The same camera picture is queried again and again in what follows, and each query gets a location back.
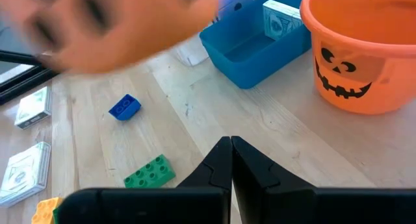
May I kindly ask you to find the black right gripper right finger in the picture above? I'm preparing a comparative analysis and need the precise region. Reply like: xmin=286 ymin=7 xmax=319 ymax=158
xmin=231 ymin=135 xmax=416 ymax=224

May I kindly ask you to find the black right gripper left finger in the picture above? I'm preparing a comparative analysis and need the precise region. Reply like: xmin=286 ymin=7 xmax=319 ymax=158
xmin=57 ymin=136 xmax=233 ymax=224

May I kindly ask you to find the long green brick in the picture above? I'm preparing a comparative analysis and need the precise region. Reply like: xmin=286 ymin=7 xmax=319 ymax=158
xmin=123 ymin=153 xmax=177 ymax=190

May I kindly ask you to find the small dark blue brick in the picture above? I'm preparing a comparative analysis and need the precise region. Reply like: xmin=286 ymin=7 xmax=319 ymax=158
xmin=108 ymin=93 xmax=142 ymax=122

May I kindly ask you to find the grey picture card deck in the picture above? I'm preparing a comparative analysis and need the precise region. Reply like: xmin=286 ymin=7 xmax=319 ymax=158
xmin=14 ymin=85 xmax=53 ymax=131

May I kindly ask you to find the purple foam die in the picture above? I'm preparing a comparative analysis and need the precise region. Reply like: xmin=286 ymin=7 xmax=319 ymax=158
xmin=216 ymin=0 xmax=255 ymax=21

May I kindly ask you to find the teal rectangular bin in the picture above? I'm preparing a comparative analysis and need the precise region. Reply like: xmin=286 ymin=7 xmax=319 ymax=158
xmin=199 ymin=0 xmax=313 ymax=90

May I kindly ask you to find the clear plastic bin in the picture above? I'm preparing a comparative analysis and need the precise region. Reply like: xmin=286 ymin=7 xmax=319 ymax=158
xmin=176 ymin=38 xmax=211 ymax=68

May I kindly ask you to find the long yellow brick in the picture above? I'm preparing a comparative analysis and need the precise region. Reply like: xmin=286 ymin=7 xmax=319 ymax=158
xmin=31 ymin=197 xmax=64 ymax=224

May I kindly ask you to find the white brown-print card deck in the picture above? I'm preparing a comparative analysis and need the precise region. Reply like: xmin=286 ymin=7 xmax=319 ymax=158
xmin=0 ymin=141 xmax=53 ymax=208

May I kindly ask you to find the orange pumpkin bucket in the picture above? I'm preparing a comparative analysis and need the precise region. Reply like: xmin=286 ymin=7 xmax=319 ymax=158
xmin=299 ymin=0 xmax=416 ymax=116

